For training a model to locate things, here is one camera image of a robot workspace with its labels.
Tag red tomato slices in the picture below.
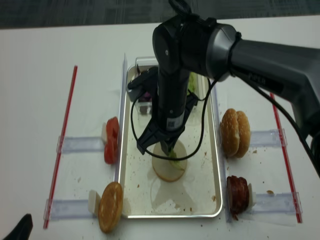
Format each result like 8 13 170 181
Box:
104 116 119 165

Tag white pusher block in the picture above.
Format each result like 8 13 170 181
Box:
87 190 101 217
247 183 256 211
101 122 108 145

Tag clear left front pusher track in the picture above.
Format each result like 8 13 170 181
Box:
43 199 96 221

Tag green lettuce in container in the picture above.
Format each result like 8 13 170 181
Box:
187 72 197 95

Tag metal baking tray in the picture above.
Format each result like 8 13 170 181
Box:
120 75 223 219

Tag clear right rear pusher track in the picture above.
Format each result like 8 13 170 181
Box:
249 129 287 148

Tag toasted bun slice left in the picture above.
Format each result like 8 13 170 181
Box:
98 181 124 234

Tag black camera cable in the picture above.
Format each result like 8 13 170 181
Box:
129 0 320 161

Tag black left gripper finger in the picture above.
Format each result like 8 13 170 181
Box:
3 213 33 240

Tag white left front pusher block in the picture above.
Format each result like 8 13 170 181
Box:
87 190 101 217

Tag red guide strip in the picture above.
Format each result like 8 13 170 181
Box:
43 65 78 230
272 104 303 224

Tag green lettuce leaf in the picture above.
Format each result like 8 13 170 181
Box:
167 148 186 171

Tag white left rear pusher block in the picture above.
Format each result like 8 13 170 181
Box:
101 122 108 145

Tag clear left rear pusher track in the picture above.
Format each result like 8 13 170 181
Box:
56 136 105 154

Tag brown meat patties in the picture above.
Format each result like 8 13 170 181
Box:
226 175 250 221

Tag clear pusher track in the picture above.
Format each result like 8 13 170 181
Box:
251 192 301 215
43 199 96 221
56 136 105 154
249 129 287 148

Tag red left guide strip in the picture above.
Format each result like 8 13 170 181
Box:
43 65 78 230

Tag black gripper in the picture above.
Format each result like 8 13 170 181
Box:
137 117 185 157

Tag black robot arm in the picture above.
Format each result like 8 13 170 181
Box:
0 16 320 240

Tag purple cabbage leaves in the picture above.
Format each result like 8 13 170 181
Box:
137 66 158 102

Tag white right front pusher block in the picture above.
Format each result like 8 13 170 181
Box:
247 183 256 211

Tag clear right front pusher track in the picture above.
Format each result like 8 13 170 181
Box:
251 192 301 215

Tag sesame bun tops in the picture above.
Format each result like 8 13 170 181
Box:
220 108 251 159

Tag clear plastic salad container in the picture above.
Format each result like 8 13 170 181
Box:
134 56 203 116

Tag red right guide strip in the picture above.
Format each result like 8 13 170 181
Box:
272 104 303 224

